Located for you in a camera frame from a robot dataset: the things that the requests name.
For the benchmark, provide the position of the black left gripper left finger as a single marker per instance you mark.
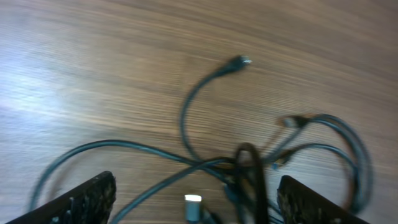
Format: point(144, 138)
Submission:
point(89, 203)

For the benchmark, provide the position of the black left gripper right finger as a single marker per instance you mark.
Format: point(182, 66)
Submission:
point(301, 205)

